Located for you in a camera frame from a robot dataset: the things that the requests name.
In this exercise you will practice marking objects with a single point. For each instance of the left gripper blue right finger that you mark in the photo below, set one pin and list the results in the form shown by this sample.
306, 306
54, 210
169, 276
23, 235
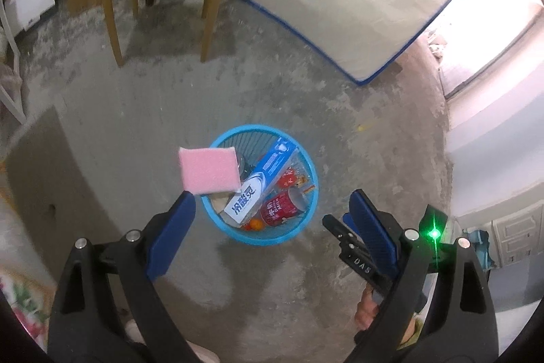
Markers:
379, 232

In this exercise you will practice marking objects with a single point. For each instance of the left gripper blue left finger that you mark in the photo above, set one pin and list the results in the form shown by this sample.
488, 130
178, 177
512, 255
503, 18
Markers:
165, 233

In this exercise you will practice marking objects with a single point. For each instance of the red drink can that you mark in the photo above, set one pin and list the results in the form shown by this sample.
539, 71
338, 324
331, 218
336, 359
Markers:
283, 206

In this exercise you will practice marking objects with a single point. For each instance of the pink sponge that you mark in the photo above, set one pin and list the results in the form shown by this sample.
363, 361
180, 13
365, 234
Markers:
210, 170

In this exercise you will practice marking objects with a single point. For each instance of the blue white toothpaste box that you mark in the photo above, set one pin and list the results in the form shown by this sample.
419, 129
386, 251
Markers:
261, 181

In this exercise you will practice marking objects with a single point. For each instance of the small orange fruit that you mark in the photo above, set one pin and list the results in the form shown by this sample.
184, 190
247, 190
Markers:
256, 224

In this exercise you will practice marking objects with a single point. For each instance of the brown paper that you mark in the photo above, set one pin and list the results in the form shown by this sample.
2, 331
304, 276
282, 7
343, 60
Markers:
220, 201

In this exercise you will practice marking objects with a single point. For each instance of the red snack bag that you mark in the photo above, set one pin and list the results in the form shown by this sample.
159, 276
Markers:
296, 177

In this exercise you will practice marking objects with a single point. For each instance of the blue plastic trash basket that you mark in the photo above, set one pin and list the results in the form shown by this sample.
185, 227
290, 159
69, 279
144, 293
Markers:
251, 142

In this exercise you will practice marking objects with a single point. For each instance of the person's right hand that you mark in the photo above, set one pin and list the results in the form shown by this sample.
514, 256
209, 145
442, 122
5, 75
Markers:
367, 310

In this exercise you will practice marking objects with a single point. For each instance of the patterned fruit tablecloth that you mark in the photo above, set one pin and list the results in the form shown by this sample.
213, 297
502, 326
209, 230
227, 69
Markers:
26, 284

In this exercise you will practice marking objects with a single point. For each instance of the white side table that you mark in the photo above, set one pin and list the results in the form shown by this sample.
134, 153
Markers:
11, 80

